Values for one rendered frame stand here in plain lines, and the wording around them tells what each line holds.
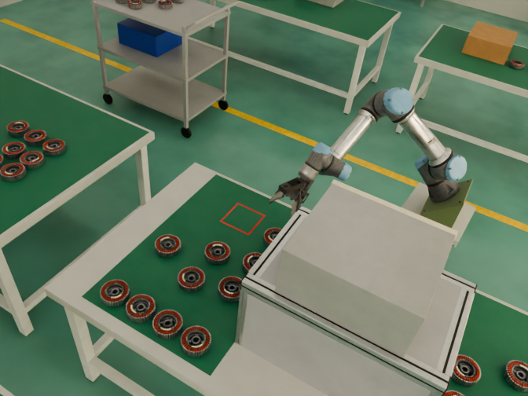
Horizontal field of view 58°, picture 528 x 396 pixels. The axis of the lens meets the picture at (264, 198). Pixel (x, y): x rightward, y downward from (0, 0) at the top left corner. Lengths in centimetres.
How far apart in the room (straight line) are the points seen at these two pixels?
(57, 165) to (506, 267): 289
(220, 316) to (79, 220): 173
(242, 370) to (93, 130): 166
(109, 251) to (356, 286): 118
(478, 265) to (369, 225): 209
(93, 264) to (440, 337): 137
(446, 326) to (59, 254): 236
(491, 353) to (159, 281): 135
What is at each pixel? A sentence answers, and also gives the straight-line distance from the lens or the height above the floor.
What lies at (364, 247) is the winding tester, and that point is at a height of 132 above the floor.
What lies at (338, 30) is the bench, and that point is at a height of 75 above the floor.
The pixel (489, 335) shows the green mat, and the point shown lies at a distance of 219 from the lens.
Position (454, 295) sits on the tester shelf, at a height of 111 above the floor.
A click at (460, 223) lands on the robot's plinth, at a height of 75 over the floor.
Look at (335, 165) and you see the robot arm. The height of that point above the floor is 114.
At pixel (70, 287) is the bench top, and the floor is 75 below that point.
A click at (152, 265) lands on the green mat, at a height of 75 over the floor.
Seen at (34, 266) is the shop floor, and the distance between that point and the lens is 321.
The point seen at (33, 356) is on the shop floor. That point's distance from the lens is 284.
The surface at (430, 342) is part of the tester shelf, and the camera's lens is 159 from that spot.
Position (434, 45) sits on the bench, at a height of 75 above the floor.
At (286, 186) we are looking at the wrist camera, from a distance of 197.
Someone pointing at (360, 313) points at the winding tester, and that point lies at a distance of 144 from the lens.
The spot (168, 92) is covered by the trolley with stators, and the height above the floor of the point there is 19.
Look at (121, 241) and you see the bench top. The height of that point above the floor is 75.
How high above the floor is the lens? 235
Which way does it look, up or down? 42 degrees down
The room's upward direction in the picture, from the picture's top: 7 degrees clockwise
